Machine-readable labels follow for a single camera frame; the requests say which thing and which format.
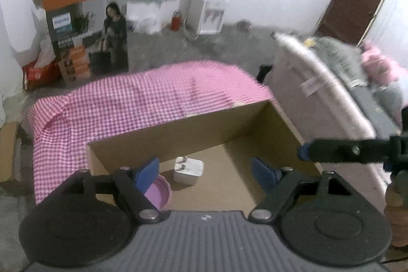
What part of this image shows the beige mattress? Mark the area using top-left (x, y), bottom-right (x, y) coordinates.
top-left (271, 31), bottom-right (408, 205)

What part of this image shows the white charger plug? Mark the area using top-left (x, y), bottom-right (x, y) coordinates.
top-left (173, 156), bottom-right (205, 186)

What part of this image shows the white plastic bag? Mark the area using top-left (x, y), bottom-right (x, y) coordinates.
top-left (131, 17), bottom-right (163, 34)

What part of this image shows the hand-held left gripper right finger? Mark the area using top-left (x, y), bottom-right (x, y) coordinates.
top-left (248, 157), bottom-right (361, 223)

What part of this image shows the pink checkered tablecloth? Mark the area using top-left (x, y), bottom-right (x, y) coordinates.
top-left (27, 60), bottom-right (281, 205)

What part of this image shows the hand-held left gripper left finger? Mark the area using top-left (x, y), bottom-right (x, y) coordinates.
top-left (56, 157), bottom-right (169, 223)

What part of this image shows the pink plush cloth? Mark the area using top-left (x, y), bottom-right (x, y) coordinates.
top-left (360, 43), bottom-right (408, 84)

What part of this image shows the brown cardboard box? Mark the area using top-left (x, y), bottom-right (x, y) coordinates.
top-left (86, 101), bottom-right (322, 212)

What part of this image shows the red thermos bottle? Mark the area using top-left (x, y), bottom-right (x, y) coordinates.
top-left (170, 11), bottom-right (183, 31)

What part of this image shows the pink plastic bowl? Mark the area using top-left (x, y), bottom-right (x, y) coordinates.
top-left (143, 180), bottom-right (173, 211)

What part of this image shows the black object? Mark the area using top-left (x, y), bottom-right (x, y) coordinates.
top-left (256, 64), bottom-right (274, 83)

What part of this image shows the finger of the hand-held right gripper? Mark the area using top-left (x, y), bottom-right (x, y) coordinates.
top-left (298, 137), bottom-right (394, 164)

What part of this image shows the red bag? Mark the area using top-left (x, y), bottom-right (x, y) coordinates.
top-left (22, 60), bottom-right (61, 91)

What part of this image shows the grey blanket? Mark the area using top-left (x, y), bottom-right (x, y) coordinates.
top-left (314, 36), bottom-right (370, 88)

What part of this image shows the flat cardboard piece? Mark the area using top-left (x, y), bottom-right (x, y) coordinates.
top-left (0, 122), bottom-right (20, 183)

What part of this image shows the person's right hand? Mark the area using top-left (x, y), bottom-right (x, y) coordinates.
top-left (384, 176), bottom-right (408, 248)

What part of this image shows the white water dispenser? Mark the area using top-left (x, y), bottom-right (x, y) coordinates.
top-left (188, 0), bottom-right (227, 37)

